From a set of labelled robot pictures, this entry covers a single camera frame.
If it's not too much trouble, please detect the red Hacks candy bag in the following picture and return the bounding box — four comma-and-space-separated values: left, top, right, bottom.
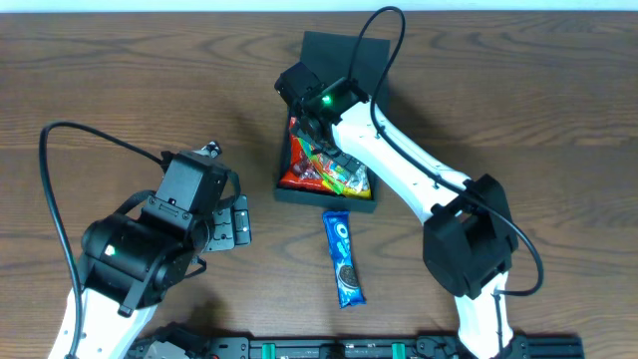
278, 117, 331, 193

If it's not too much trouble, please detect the green Haribo gummy bag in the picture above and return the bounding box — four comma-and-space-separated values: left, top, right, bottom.
308, 154, 351, 196

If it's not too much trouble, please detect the yellow Hacks candy bag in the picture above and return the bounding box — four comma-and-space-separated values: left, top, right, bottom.
342, 167, 372, 200

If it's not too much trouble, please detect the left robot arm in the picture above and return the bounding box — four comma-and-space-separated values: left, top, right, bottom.
50, 143, 251, 358

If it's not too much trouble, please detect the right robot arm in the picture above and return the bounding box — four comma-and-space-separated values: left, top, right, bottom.
274, 63, 518, 358

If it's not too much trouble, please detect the blue Oreo cookie pack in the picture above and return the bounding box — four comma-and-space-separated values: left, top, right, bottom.
322, 211, 366, 308

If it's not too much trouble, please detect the dark green open box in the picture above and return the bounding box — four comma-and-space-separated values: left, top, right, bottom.
274, 31, 391, 213

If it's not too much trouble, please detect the black Mars bar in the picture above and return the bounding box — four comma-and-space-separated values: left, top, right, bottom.
198, 141, 222, 159

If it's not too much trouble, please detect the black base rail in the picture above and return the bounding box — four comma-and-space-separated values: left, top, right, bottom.
124, 322, 585, 359

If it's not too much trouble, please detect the left black cable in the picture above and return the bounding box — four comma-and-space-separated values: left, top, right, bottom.
38, 121, 165, 359

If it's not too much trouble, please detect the black cable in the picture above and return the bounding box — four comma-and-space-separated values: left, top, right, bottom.
346, 5, 545, 345
38, 121, 165, 359

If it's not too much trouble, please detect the right black cable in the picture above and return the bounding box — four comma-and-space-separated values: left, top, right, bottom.
346, 5, 545, 345

